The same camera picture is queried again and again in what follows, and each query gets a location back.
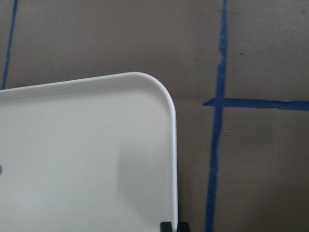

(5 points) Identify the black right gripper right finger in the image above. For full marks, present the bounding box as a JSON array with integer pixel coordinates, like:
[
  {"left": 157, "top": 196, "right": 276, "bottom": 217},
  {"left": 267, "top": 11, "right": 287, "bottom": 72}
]
[{"left": 177, "top": 223, "right": 190, "bottom": 232}]

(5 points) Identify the cream rabbit tray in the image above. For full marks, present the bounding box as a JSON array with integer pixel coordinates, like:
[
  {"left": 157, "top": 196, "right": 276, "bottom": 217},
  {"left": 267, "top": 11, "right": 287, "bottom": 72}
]
[{"left": 0, "top": 72, "right": 178, "bottom": 232}]

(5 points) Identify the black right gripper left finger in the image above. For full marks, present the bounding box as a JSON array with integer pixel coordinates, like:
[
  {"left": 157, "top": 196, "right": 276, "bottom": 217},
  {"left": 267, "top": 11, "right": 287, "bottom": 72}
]
[{"left": 160, "top": 223, "right": 172, "bottom": 232}]

